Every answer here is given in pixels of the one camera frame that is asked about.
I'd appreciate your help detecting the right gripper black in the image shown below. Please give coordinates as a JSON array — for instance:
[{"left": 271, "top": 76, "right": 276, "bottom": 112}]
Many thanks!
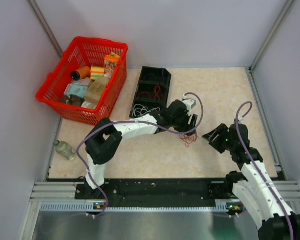
[{"left": 202, "top": 123, "right": 236, "bottom": 153}]

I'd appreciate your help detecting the red cable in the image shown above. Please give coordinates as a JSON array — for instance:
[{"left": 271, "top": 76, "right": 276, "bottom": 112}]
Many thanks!
[
  {"left": 138, "top": 85, "right": 167, "bottom": 100},
  {"left": 179, "top": 132, "right": 200, "bottom": 148}
]

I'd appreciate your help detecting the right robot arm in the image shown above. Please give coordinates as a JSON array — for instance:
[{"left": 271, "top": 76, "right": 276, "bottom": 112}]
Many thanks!
[{"left": 202, "top": 123, "right": 300, "bottom": 240}]

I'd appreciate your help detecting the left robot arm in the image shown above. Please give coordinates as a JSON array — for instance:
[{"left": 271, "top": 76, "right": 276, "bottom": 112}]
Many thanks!
[{"left": 81, "top": 98, "right": 203, "bottom": 199}]

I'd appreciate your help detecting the black three-compartment tray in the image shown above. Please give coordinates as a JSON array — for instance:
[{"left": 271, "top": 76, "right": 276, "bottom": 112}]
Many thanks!
[{"left": 129, "top": 66, "right": 172, "bottom": 119}]

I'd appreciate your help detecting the brown cardboard box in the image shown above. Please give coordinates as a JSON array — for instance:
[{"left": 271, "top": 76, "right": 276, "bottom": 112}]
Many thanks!
[{"left": 84, "top": 76, "right": 109, "bottom": 105}]

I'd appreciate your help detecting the orange snack box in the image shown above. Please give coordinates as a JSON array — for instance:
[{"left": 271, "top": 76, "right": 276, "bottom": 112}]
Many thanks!
[{"left": 104, "top": 52, "right": 121, "bottom": 74}]

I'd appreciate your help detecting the white cup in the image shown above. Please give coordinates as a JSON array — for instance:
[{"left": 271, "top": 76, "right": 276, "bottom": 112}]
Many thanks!
[{"left": 81, "top": 101, "right": 97, "bottom": 110}]

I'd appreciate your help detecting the yellow green sponge pack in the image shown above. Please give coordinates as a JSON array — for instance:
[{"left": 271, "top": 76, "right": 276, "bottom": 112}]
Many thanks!
[{"left": 90, "top": 66, "right": 105, "bottom": 80}]

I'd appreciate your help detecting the pink packet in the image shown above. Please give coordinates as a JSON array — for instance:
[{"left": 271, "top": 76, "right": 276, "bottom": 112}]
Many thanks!
[{"left": 72, "top": 78, "right": 93, "bottom": 87}]

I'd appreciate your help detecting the orange bottle black cap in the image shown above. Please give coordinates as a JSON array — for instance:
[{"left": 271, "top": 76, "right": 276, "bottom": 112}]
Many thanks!
[{"left": 70, "top": 66, "right": 91, "bottom": 81}]

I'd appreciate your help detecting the dark brown round item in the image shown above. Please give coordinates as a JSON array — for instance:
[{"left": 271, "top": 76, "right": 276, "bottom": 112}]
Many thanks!
[{"left": 59, "top": 95, "right": 84, "bottom": 107}]

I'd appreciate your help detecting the teal packet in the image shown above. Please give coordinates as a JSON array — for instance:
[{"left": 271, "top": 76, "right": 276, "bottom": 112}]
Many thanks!
[{"left": 64, "top": 84, "right": 89, "bottom": 99}]

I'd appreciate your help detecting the red plastic basket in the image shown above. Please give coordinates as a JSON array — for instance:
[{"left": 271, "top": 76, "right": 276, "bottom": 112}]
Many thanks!
[{"left": 35, "top": 36, "right": 129, "bottom": 126}]

